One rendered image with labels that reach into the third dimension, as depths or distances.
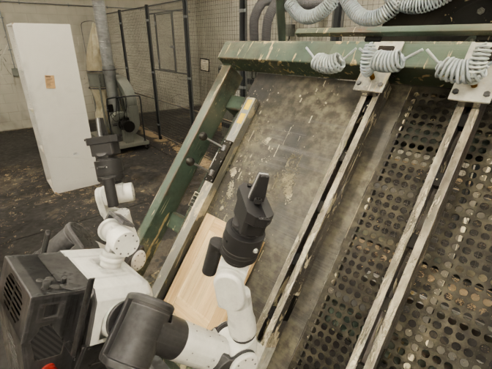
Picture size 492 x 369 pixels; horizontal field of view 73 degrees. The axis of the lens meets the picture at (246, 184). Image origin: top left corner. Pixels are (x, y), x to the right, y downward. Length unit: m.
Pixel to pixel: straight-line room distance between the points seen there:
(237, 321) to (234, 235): 0.26
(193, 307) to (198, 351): 0.53
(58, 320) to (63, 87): 4.13
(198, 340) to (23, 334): 0.35
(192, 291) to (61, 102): 3.79
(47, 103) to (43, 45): 0.66
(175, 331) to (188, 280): 0.62
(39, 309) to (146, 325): 0.21
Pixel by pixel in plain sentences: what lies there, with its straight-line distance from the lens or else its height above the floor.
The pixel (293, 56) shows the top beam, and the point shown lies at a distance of 1.44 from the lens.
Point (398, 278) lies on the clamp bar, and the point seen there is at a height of 1.28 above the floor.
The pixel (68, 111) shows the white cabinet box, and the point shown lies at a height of 1.05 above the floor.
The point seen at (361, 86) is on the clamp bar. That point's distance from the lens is 1.21.
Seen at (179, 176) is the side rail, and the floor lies 1.28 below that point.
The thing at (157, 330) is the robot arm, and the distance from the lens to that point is 0.77.
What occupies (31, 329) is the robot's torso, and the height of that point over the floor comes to 1.35.
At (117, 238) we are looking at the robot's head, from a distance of 0.86.
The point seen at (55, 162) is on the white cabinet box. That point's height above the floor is 0.42.
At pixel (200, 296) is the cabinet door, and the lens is 1.35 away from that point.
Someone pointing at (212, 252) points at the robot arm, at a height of 1.45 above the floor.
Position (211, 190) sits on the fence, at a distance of 1.42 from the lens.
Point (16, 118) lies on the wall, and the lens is 9.26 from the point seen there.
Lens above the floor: 1.88
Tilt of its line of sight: 24 degrees down
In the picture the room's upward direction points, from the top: straight up
